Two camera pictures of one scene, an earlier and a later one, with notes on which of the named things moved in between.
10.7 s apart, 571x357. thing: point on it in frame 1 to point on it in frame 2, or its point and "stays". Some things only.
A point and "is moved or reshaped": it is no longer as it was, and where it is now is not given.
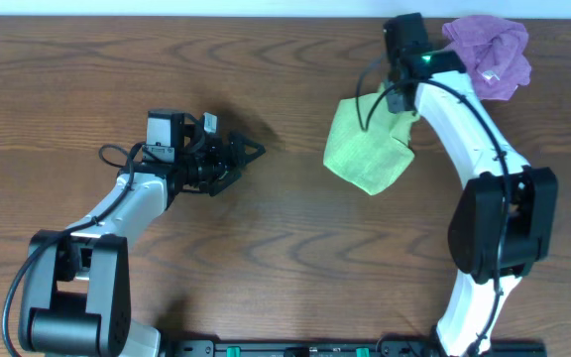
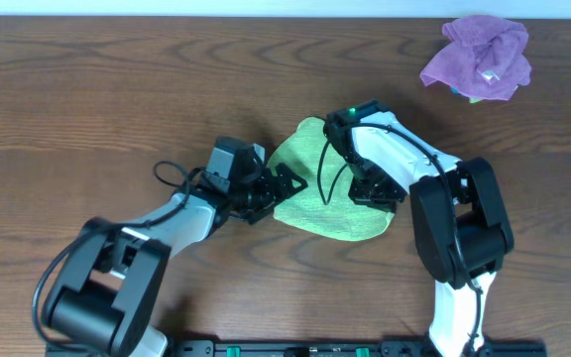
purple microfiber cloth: [494, 52] stays
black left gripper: [226, 162] to [270, 191]
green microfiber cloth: [367, 144] is moved or reshaped
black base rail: [347, 348] stays
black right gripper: [396, 105] to [386, 202]
